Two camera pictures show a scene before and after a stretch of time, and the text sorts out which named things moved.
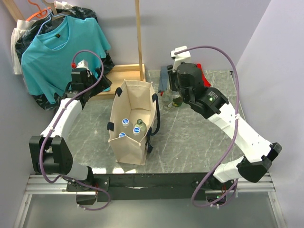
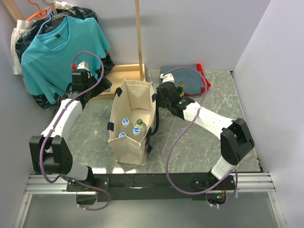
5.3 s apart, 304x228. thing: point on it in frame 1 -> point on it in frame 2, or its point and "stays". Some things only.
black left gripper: x=103 y=85 stays
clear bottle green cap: x=142 y=126 stays
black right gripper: x=172 y=75 -> x=159 y=103
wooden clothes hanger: x=55 y=15 stays
